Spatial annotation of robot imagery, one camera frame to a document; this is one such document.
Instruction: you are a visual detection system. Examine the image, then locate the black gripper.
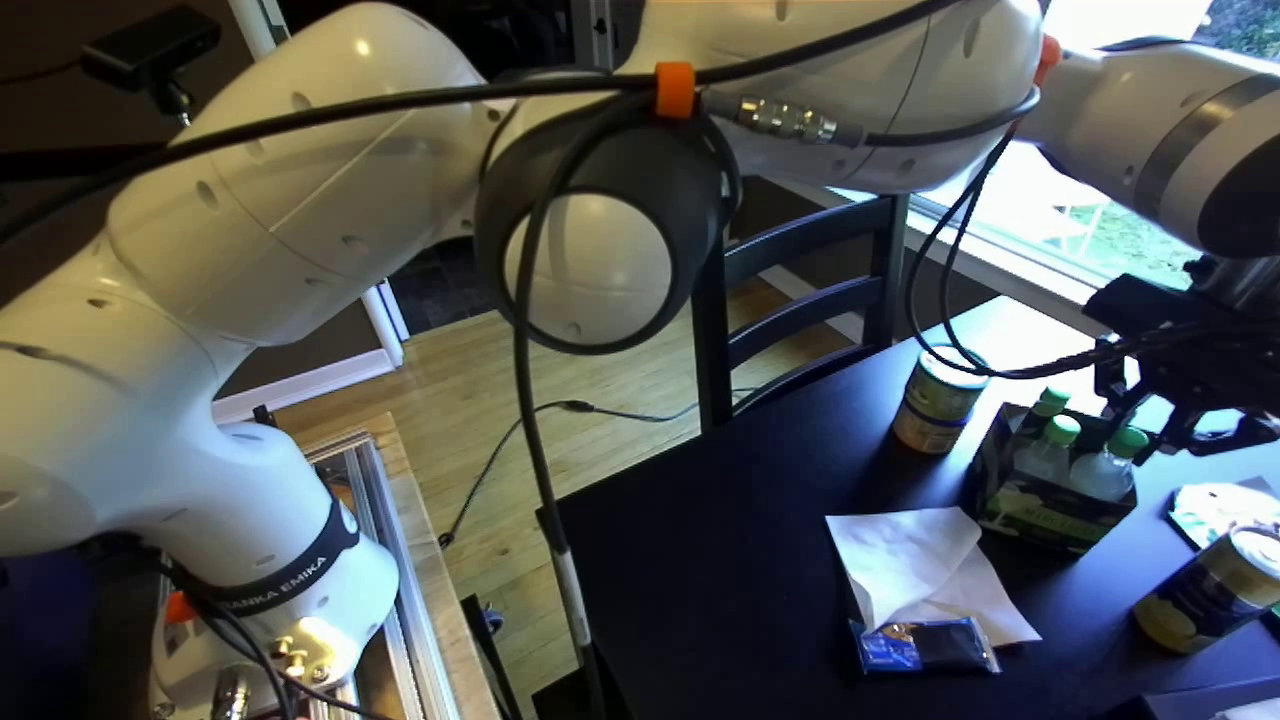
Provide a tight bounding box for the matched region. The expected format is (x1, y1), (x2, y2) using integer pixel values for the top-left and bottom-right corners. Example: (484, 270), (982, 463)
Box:
(1088, 250), (1280, 463)

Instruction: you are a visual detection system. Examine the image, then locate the clear bottle with green cap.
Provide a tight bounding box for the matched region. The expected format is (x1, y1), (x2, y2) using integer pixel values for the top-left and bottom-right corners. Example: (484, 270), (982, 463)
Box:
(1024, 386), (1078, 453)
(1071, 420), (1156, 510)
(1036, 410), (1088, 471)

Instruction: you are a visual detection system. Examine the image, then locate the dark cardboard bottle crate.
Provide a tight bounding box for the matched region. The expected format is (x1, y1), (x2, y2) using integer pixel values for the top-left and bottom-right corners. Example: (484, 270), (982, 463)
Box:
(961, 397), (1144, 550)

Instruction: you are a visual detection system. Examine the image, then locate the green white flat packet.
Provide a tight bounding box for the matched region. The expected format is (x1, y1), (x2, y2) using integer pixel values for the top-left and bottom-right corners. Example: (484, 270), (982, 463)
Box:
(1169, 476), (1280, 550)

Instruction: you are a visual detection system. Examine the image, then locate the yellow black drink can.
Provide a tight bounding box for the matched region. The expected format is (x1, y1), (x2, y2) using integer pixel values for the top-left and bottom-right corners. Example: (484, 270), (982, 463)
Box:
(1128, 522), (1280, 659)

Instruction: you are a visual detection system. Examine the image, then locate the large white-framed window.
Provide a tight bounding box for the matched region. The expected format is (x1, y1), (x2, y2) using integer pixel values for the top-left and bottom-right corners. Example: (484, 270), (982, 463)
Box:
(915, 0), (1280, 337)

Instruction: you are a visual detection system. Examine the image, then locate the can with green lid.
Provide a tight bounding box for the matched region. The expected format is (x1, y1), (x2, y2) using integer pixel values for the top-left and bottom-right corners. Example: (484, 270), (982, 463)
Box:
(890, 338), (991, 459)

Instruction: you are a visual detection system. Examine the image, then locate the white plastic bag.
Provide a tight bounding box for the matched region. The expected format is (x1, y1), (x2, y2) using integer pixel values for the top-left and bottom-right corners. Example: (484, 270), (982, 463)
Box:
(821, 502), (1050, 651)

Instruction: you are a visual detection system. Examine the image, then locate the blue snack packet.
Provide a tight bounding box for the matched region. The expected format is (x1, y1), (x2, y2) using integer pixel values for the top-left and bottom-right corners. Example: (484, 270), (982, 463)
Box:
(848, 613), (1010, 681)

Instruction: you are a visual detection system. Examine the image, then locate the dark wooden chair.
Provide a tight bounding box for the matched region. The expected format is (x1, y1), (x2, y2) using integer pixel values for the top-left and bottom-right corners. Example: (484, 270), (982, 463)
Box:
(689, 190), (915, 431)

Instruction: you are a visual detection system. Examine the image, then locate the black floor bar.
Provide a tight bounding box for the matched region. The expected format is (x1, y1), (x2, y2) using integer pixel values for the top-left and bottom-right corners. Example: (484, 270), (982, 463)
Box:
(457, 590), (534, 720)

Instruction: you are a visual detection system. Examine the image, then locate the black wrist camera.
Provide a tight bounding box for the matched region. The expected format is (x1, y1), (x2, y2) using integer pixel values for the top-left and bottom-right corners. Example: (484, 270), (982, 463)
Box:
(1084, 270), (1204, 349)

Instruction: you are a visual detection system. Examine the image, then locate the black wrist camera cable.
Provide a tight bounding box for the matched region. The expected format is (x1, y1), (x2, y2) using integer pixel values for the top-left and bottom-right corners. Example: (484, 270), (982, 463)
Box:
(905, 85), (1118, 383)

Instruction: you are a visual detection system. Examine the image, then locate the orange cable clip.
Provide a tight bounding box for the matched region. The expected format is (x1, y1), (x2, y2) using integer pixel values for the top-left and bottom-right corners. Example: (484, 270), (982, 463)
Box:
(652, 55), (701, 124)
(1032, 31), (1068, 90)

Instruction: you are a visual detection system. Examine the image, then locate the black floor cable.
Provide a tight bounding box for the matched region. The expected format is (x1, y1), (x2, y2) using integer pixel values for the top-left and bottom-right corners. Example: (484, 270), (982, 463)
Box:
(435, 392), (705, 550)

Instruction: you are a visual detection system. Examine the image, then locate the long black robot cable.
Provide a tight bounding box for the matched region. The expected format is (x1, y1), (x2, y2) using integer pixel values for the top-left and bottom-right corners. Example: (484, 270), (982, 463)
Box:
(0, 0), (1017, 720)

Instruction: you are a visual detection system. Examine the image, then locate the white metal frame rail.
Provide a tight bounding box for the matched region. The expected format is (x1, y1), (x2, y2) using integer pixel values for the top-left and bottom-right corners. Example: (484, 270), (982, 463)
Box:
(312, 431), (464, 720)

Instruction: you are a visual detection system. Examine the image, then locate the black mounted camera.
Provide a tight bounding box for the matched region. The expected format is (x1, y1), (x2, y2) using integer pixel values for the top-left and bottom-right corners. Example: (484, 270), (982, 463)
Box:
(76, 0), (229, 121)

